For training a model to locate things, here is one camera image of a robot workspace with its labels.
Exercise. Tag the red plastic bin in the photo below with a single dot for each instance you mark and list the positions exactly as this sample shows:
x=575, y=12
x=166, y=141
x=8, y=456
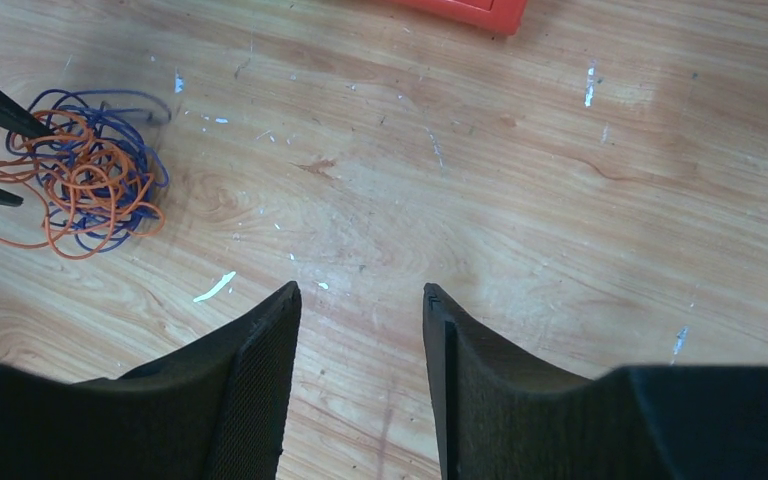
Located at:
x=498, y=16

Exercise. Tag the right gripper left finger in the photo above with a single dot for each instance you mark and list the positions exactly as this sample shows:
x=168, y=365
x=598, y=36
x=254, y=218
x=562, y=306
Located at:
x=213, y=409

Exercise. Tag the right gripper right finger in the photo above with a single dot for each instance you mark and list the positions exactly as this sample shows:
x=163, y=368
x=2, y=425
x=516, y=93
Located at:
x=503, y=413

